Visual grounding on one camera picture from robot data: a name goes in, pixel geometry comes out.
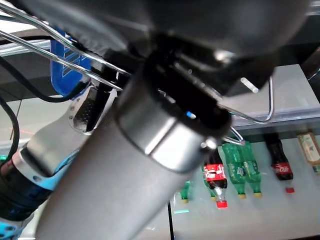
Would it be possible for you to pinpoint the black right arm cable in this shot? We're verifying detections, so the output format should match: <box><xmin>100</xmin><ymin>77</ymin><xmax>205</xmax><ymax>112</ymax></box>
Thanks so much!
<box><xmin>0</xmin><ymin>56</ymin><xmax>87</xmax><ymax>163</ymax></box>

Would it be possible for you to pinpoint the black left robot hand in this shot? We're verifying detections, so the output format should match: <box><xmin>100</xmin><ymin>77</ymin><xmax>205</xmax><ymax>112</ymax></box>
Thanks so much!
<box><xmin>14</xmin><ymin>0</ymin><xmax>310</xmax><ymax>141</ymax></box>

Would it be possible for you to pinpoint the blue plastic shopping basket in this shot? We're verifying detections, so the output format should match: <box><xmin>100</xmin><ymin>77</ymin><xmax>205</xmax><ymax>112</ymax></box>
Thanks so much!
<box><xmin>0</xmin><ymin>2</ymin><xmax>275</xmax><ymax>147</ymax></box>

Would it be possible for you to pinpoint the Coca-Cola bottle red cap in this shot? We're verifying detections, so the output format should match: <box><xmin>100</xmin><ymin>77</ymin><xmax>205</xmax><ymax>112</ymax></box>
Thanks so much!
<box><xmin>264</xmin><ymin>134</ymin><xmax>296</xmax><ymax>195</ymax></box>
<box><xmin>203</xmin><ymin>149</ymin><xmax>229</xmax><ymax>210</ymax></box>

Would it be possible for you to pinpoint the yellow tea bottle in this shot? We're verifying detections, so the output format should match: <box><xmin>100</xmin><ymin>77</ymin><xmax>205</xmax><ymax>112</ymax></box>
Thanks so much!
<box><xmin>296</xmin><ymin>132</ymin><xmax>320</xmax><ymax>175</ymax></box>

